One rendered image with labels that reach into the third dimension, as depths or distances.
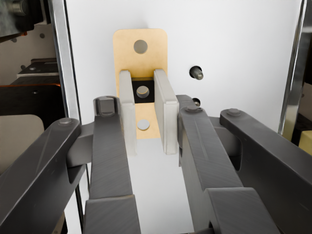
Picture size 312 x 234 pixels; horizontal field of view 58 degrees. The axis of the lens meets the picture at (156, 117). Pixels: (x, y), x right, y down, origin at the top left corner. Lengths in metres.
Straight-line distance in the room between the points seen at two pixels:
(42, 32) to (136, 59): 0.38
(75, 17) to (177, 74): 0.10
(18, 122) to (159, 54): 0.16
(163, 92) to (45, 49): 0.43
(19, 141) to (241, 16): 0.24
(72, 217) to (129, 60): 0.19
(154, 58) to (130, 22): 0.05
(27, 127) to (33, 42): 0.29
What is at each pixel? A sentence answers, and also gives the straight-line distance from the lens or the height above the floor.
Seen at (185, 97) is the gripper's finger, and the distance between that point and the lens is 0.17.
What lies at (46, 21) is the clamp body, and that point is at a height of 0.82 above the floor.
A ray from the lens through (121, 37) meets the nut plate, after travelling 0.20.
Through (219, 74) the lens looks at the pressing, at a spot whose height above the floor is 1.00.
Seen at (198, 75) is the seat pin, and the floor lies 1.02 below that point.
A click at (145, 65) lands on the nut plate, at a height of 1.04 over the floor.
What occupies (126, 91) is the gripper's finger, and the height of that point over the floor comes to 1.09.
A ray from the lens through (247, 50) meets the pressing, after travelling 0.27.
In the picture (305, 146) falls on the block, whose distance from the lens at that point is 0.31.
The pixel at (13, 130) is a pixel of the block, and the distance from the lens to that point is 0.31.
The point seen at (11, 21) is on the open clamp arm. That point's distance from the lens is 0.24.
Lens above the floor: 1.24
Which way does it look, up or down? 66 degrees down
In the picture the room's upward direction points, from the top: 165 degrees clockwise
